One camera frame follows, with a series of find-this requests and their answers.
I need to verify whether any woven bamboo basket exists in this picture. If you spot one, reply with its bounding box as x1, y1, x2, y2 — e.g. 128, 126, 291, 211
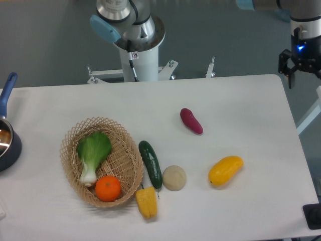
60, 117, 143, 208

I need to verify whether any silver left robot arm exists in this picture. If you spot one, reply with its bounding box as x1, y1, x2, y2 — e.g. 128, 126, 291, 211
89, 1, 290, 82

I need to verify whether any purple sweet potato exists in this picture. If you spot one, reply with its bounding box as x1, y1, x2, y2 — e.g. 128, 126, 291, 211
180, 108, 203, 135

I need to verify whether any green cucumber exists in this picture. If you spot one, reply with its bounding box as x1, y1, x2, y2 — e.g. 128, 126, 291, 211
138, 141, 163, 189

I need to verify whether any green bok choy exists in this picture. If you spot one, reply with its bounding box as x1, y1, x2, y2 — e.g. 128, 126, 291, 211
77, 132, 112, 187

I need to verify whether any black device at table edge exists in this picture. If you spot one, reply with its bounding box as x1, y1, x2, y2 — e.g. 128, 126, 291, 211
302, 203, 321, 230

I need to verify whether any white frame leg right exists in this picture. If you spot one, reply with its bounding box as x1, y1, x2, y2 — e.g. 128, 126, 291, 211
296, 86, 320, 135

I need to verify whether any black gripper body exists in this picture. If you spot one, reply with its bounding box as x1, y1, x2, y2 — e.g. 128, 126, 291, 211
278, 27, 320, 80

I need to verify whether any blue saucepan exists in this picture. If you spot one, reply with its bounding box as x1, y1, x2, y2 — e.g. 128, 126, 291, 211
1, 72, 22, 172

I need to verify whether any orange fruit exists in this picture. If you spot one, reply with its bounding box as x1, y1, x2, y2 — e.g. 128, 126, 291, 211
95, 176, 121, 202

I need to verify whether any yellow bell pepper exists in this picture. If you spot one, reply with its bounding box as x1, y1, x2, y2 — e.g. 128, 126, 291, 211
135, 186, 157, 219

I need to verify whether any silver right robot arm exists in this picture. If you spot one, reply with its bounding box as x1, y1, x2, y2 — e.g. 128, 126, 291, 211
236, 0, 320, 88

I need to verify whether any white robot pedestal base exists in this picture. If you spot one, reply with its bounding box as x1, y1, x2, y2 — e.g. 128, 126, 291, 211
86, 46, 216, 84

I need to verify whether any beige steamed bun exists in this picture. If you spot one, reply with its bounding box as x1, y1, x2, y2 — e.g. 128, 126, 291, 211
163, 165, 187, 191

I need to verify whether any yellow mango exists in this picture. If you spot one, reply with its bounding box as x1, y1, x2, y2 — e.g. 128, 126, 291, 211
208, 156, 244, 186

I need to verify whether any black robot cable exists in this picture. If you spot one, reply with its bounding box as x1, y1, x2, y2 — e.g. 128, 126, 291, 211
126, 40, 139, 82

